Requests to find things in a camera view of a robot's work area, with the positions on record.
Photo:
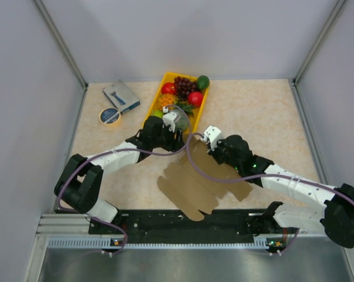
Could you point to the red apple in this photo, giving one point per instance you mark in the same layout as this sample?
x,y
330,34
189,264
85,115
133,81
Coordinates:
x,y
168,88

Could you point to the blue razor package box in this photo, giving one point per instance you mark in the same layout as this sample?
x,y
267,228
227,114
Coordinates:
x,y
122,97

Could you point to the orange pineapple with leaves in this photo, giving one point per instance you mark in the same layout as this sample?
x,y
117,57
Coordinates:
x,y
170,99

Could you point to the brown cardboard box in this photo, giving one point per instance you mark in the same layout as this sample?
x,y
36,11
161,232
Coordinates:
x,y
188,182

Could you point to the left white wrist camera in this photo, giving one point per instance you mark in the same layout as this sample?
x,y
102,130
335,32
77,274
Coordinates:
x,y
170,119

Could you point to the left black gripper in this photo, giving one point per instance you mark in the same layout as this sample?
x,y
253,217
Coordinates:
x,y
175,144

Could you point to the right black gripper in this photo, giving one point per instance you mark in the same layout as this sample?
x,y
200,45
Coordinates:
x,y
219,144

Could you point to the dark purple grape bunch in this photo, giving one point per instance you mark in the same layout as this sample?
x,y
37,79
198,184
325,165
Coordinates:
x,y
183,87

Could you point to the green round melon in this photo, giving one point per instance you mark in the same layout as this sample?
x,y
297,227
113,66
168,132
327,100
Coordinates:
x,y
182,122

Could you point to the aluminium front rail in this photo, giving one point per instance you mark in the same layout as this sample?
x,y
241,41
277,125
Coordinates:
x,y
76,231

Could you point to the beige masking tape roll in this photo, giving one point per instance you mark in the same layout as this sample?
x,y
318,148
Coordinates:
x,y
110,117

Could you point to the yellow plastic tray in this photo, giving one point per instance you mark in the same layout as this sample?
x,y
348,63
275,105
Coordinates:
x,y
169,77

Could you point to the small green lime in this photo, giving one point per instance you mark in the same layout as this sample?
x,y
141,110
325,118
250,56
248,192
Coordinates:
x,y
158,113

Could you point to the right aluminium frame post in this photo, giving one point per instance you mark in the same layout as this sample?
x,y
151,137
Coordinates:
x,y
329,23

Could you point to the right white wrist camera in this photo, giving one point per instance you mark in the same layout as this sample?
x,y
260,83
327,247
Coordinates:
x,y
212,136

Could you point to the green avocado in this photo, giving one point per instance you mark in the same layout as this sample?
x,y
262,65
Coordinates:
x,y
203,82

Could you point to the red pomegranate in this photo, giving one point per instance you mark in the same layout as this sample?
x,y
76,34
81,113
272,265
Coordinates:
x,y
195,99

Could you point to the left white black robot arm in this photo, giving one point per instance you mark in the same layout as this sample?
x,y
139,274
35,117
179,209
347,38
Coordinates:
x,y
80,182

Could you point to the left aluminium frame post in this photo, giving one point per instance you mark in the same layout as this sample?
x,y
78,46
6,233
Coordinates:
x,y
59,41

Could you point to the aluminium frame post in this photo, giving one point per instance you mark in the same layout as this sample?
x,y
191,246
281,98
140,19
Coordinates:
x,y
329,23
59,41

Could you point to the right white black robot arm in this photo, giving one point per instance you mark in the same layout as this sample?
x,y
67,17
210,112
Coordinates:
x,y
328,209

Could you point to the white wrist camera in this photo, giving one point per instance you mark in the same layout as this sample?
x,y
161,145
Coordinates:
x,y
170,119
212,136

